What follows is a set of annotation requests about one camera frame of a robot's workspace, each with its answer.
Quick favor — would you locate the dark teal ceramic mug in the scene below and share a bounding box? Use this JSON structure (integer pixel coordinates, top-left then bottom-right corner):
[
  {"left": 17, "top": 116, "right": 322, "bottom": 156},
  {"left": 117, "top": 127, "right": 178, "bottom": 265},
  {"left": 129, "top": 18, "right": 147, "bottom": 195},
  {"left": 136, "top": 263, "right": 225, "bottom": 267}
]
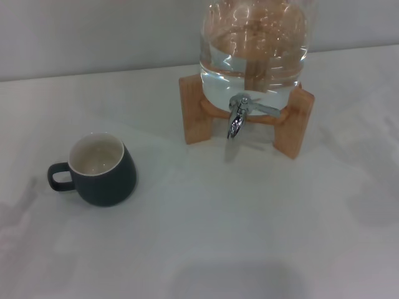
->
[{"left": 47, "top": 131, "right": 138, "bottom": 207}]

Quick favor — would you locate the chrome dispenser faucet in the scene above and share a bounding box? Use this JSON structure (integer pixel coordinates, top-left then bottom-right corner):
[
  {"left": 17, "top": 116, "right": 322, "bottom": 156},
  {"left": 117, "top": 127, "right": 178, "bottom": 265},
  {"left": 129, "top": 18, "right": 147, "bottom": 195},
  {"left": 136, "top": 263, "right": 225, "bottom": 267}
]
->
[{"left": 226, "top": 92, "right": 281, "bottom": 140}]

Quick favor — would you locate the light wooden dispenser stand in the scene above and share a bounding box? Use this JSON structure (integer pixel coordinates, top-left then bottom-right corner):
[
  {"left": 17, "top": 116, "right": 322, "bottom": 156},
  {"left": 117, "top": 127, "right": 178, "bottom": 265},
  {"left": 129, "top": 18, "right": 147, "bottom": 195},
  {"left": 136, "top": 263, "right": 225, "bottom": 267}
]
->
[{"left": 178, "top": 74, "right": 315, "bottom": 160}]

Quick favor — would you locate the clear glass water dispenser jar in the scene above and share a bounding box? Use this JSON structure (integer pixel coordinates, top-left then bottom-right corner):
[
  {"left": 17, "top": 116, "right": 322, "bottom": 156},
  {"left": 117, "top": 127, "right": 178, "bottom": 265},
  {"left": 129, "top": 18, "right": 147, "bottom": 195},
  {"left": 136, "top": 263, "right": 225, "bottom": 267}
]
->
[{"left": 198, "top": 0, "right": 311, "bottom": 116}]

